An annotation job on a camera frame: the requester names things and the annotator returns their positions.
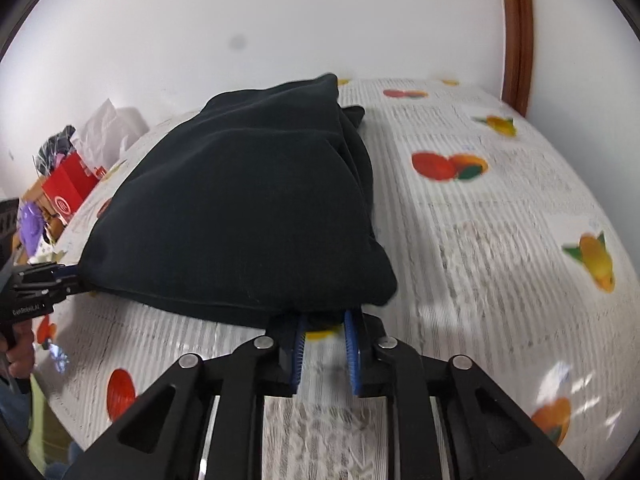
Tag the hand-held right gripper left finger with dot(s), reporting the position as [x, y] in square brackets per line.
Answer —
[299, 355]

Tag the brown wooden door frame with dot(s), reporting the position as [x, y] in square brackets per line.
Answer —
[517, 35]

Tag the dark plastic bag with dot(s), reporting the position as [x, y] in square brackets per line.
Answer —
[55, 142]

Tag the red cardboard box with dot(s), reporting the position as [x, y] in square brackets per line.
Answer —
[65, 185]

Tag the person's left hand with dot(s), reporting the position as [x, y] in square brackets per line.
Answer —
[21, 355]

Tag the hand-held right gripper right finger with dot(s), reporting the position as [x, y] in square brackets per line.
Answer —
[352, 355]

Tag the purple plastic item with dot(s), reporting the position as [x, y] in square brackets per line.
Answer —
[30, 225]

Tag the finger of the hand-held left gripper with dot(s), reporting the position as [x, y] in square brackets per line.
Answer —
[62, 292]
[55, 273]

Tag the person's blue jeans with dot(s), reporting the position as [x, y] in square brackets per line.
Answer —
[12, 420]

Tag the fruit-print tablecloth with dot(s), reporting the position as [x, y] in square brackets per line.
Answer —
[475, 260]

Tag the black sweatshirt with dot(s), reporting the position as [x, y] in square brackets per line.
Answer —
[240, 200]

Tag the white paper bag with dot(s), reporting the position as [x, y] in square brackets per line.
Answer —
[105, 125]

